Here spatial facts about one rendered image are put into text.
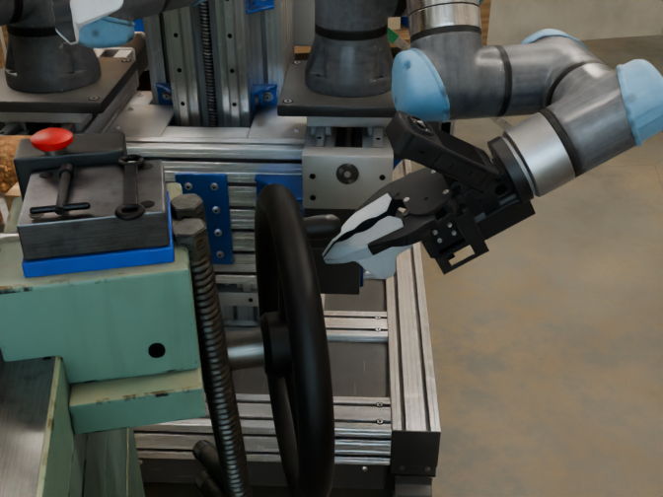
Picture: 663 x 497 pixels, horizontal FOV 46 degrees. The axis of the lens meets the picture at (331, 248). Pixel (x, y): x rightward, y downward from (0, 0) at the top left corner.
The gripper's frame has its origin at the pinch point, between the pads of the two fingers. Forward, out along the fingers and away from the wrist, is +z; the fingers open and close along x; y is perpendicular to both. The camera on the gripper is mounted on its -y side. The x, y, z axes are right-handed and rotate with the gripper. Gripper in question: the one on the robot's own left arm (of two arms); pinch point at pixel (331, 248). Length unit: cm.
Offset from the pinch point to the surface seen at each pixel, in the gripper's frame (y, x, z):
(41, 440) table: -18.7, -28.3, 16.7
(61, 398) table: -16.9, -23.2, 17.1
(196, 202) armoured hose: -18.6, -11.7, 4.5
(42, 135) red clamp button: -28.2, -9.0, 11.3
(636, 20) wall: 202, 325, -158
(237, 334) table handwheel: -4.8, -11.0, 9.4
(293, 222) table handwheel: -13.4, -12.8, -0.9
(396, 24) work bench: 110, 277, -36
